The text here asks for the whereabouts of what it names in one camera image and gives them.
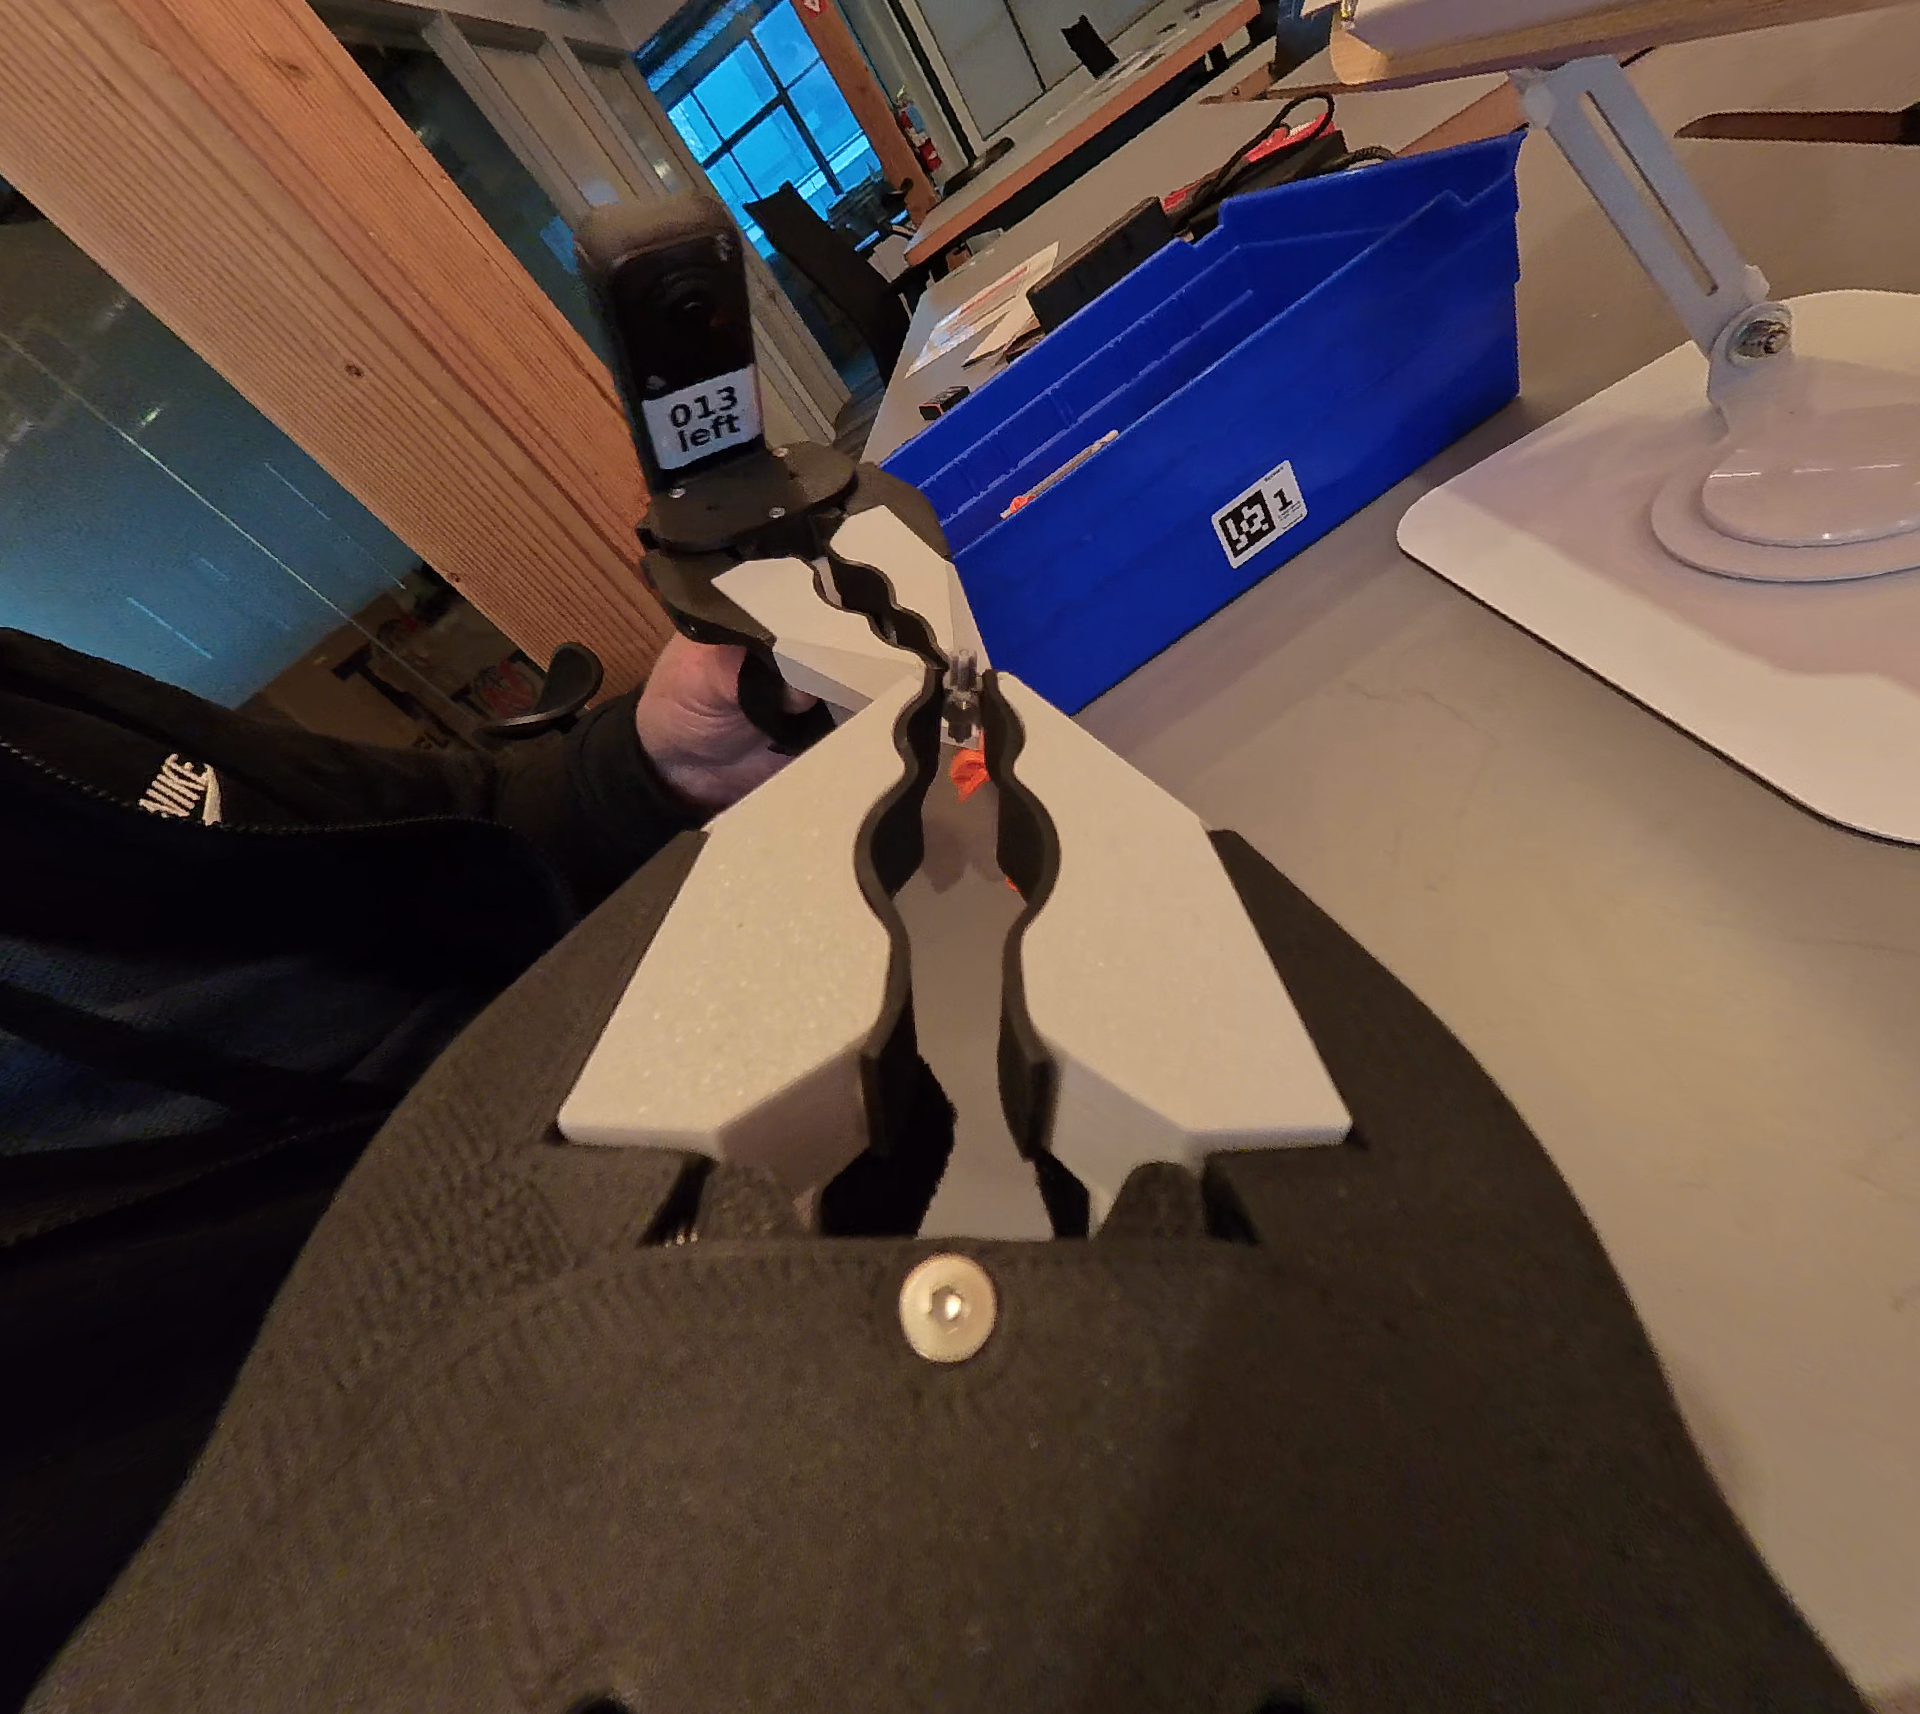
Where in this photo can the small black box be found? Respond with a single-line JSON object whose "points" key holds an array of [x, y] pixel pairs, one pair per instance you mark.
{"points": [[1104, 248]]}

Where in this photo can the paned window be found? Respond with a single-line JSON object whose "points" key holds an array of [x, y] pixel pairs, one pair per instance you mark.
{"points": [[749, 109]]}

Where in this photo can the white book stand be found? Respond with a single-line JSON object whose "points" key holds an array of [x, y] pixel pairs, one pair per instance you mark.
{"points": [[1577, 543]]}

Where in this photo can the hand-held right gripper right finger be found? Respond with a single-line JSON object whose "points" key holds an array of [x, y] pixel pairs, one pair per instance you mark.
{"points": [[1172, 998]]}

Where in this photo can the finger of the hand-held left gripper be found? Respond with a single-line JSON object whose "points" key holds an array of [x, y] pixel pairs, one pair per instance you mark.
{"points": [[795, 620], [909, 573]]}

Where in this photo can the red fire extinguisher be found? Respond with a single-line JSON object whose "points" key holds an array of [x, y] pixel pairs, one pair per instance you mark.
{"points": [[915, 136]]}

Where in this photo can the oak wooden post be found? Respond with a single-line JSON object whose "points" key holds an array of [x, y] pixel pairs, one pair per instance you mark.
{"points": [[301, 246]]}

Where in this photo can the person's left hand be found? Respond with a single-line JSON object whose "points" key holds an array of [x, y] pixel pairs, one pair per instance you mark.
{"points": [[699, 739]]}

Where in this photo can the grey wood-edged table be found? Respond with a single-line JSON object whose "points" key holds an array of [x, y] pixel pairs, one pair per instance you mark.
{"points": [[1109, 94]]}

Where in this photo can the person's left forearm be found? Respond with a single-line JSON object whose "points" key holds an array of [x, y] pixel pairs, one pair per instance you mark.
{"points": [[602, 801]]}

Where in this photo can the black chair armrest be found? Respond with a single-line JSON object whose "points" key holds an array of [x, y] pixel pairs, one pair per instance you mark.
{"points": [[544, 689]]}

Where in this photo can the white framed glass door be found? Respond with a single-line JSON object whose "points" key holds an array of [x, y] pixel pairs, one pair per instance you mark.
{"points": [[507, 137]]}

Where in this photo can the white red paper packet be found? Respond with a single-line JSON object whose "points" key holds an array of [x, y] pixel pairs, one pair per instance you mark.
{"points": [[985, 305]]}

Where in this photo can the blue plastic bin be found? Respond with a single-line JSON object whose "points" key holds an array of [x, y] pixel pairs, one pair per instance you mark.
{"points": [[1279, 394]]}

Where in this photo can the pile of plastic building pieces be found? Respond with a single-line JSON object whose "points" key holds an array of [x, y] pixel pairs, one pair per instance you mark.
{"points": [[1061, 478]]}

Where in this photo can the small grey connector piece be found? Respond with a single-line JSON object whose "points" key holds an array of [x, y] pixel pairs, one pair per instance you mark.
{"points": [[960, 679]]}

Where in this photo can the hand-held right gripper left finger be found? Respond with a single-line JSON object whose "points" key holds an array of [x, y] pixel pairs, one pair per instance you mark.
{"points": [[720, 998]]}

